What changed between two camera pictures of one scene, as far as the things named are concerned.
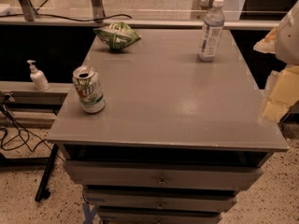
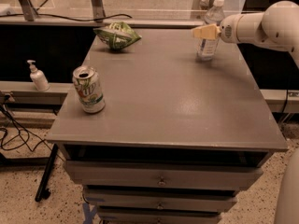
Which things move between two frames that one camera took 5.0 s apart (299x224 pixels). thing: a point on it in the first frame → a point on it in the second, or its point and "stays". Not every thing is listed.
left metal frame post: x=28 y=9 stays
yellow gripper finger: x=284 y=94 → x=240 y=28
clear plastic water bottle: x=212 y=30 stays
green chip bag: x=117 y=35 stays
